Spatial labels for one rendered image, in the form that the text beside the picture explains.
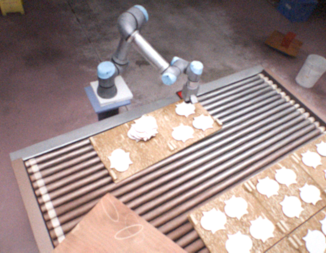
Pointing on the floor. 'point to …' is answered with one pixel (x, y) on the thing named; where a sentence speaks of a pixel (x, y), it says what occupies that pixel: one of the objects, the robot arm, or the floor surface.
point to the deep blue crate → (296, 9)
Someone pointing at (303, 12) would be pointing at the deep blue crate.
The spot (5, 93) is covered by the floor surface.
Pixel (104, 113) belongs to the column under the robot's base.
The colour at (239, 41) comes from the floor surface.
